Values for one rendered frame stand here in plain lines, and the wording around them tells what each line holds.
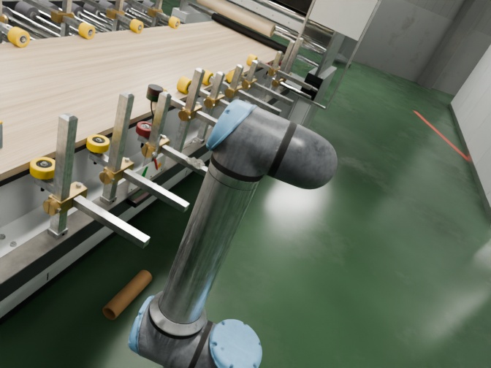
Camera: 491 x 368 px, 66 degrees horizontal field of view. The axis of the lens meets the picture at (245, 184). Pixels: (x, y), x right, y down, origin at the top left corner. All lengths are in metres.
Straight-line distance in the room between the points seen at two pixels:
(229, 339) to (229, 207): 0.41
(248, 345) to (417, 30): 10.06
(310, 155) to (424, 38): 10.23
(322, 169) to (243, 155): 0.16
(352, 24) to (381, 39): 6.83
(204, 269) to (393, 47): 9.94
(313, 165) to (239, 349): 0.54
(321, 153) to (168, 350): 0.62
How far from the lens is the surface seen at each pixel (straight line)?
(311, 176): 0.74
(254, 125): 0.71
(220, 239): 0.83
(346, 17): 3.56
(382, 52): 10.50
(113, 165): 1.45
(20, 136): 1.52
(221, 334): 1.05
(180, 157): 1.64
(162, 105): 1.55
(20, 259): 1.36
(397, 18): 10.39
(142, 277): 2.15
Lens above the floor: 1.71
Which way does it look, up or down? 32 degrees down
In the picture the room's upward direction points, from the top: 23 degrees clockwise
